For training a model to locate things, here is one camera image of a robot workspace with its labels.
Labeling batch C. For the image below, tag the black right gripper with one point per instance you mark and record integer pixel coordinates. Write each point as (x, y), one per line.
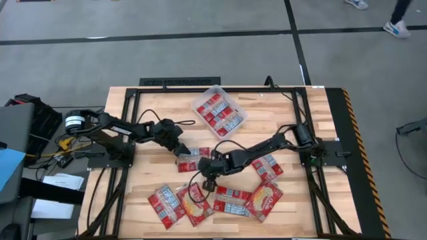
(215, 166)

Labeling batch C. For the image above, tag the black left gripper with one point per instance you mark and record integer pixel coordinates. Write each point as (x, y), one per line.
(166, 133)

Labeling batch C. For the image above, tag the red Orville popcorn bag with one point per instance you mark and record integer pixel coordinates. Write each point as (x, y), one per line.
(230, 123)
(213, 105)
(268, 168)
(191, 165)
(263, 200)
(195, 205)
(231, 201)
(166, 206)

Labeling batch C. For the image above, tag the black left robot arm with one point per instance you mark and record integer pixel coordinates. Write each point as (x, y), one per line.
(116, 128)

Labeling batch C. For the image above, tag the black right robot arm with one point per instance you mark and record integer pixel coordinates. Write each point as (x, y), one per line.
(267, 146)

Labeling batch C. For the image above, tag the black perforated panel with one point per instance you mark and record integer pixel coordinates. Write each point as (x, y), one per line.
(180, 81)

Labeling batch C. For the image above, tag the clear plastic bin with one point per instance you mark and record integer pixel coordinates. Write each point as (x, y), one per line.
(217, 89)

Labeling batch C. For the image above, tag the white paper sheet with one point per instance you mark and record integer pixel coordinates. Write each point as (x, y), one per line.
(63, 181)
(51, 209)

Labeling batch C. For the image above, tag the black plastic crate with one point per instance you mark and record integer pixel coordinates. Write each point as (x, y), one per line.
(46, 123)

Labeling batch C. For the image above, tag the black side table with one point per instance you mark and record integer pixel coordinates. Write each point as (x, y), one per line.
(50, 195)

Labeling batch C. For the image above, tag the black mat yellow hazard stripes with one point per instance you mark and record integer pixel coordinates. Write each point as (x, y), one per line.
(357, 116)

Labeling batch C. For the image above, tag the grey chair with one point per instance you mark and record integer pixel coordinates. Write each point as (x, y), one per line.
(16, 126)

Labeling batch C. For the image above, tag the blue folder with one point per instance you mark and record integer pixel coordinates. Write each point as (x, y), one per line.
(10, 166)

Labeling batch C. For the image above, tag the person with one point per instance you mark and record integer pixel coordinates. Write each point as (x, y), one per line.
(397, 29)

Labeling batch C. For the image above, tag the black aluminium rig frame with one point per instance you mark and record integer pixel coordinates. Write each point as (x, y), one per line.
(217, 90)

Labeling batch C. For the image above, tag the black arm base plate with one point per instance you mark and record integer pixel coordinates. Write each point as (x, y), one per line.
(333, 146)
(96, 161)

